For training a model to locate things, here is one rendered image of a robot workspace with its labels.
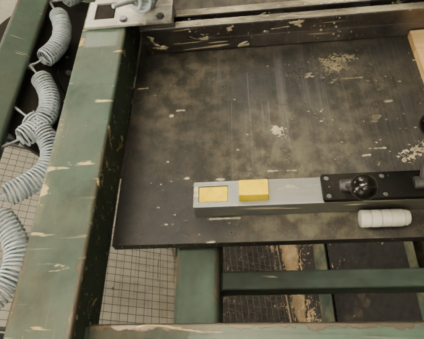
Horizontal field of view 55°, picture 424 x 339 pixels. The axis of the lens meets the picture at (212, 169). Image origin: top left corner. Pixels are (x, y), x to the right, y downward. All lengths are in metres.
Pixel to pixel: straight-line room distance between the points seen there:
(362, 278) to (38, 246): 0.54
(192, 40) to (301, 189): 0.45
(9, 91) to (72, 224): 0.80
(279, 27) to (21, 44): 0.91
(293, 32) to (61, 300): 0.71
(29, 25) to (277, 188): 1.14
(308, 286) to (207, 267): 0.18
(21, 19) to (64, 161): 0.94
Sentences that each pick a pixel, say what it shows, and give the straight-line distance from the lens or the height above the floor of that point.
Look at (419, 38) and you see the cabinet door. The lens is 1.02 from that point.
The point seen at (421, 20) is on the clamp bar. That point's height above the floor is 1.30.
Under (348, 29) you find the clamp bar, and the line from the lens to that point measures 1.00.
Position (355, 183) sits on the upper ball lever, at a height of 1.56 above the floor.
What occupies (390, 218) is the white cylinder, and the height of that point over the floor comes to 1.43.
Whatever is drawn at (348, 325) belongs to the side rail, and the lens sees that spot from 0.64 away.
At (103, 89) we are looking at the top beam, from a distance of 0.83.
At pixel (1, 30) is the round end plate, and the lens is 1.66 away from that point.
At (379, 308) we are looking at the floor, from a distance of 2.75.
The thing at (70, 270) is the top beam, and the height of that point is 1.89.
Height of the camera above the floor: 1.95
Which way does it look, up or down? 21 degrees down
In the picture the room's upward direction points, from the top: 76 degrees counter-clockwise
